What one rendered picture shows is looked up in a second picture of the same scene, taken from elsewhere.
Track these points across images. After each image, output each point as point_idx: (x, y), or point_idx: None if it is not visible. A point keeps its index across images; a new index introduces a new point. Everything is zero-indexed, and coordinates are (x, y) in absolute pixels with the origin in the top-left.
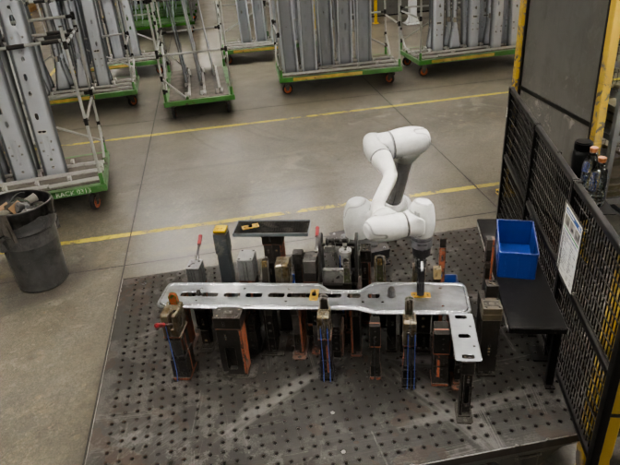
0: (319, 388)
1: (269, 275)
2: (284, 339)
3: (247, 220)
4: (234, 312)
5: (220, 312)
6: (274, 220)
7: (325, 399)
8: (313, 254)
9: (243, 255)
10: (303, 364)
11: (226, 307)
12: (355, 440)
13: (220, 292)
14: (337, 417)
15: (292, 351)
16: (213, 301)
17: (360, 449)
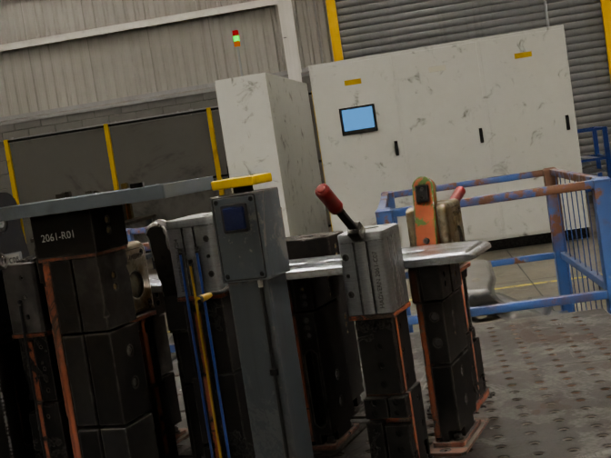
0: (179, 404)
1: (160, 280)
2: (188, 450)
3: (129, 189)
4: (290, 238)
5: (322, 234)
6: (44, 202)
7: (180, 397)
8: (15, 263)
9: (210, 213)
10: (181, 425)
11: (305, 238)
12: (175, 375)
13: (313, 263)
14: (180, 386)
15: (185, 439)
16: (334, 256)
17: (176, 371)
